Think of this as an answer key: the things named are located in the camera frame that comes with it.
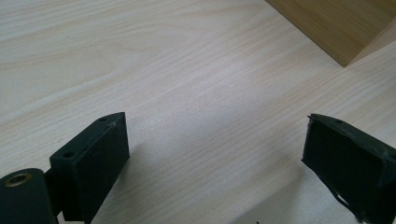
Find brown wooden box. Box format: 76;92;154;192
264;0;396;68

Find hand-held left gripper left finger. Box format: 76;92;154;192
49;111;131;224

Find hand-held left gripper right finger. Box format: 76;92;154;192
301;113;396;224

